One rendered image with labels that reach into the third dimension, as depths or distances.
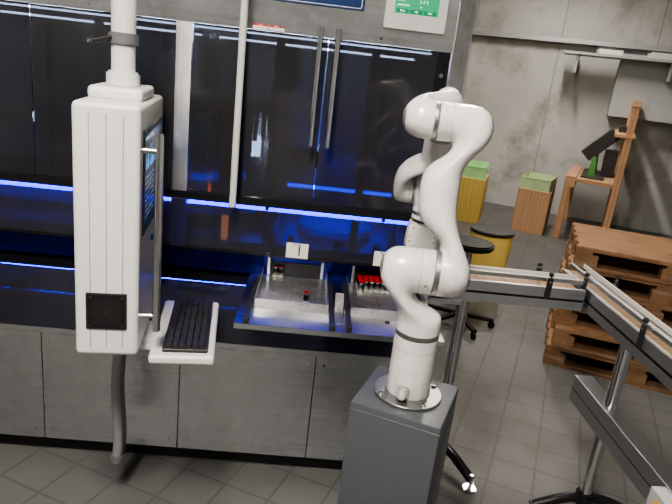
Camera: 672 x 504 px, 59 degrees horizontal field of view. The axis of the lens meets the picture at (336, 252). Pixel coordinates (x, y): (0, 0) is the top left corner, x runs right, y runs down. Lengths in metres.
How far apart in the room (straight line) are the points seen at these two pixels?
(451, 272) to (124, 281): 0.94
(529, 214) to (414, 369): 6.25
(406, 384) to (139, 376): 1.31
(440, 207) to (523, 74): 7.78
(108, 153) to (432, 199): 0.88
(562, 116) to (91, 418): 7.75
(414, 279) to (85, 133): 0.96
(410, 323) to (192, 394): 1.27
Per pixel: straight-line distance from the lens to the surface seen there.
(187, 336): 2.00
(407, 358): 1.62
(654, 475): 2.37
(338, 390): 2.55
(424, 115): 1.54
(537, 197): 7.74
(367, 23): 2.21
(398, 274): 1.53
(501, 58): 9.30
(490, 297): 2.58
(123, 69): 1.95
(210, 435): 2.70
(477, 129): 1.54
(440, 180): 1.53
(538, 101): 9.23
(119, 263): 1.83
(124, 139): 1.75
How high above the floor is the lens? 1.71
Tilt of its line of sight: 17 degrees down
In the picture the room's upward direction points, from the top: 7 degrees clockwise
